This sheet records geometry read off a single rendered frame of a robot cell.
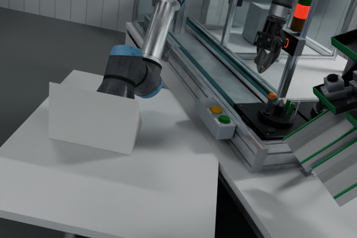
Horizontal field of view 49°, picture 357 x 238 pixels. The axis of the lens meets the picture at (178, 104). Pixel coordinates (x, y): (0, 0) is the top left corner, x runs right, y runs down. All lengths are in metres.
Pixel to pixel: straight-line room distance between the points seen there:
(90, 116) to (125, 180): 0.24
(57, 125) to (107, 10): 3.79
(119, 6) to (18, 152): 3.83
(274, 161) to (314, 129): 0.18
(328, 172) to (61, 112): 0.85
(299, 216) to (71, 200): 0.68
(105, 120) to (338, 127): 0.74
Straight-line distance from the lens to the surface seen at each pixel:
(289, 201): 1.34
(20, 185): 1.23
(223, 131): 1.43
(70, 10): 5.23
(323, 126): 1.35
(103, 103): 1.27
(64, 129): 1.37
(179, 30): 2.40
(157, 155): 1.37
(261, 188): 1.35
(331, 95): 1.23
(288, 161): 1.46
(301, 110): 1.67
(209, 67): 1.99
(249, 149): 1.38
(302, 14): 1.62
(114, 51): 1.42
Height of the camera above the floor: 1.66
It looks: 28 degrees down
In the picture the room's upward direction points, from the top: 11 degrees clockwise
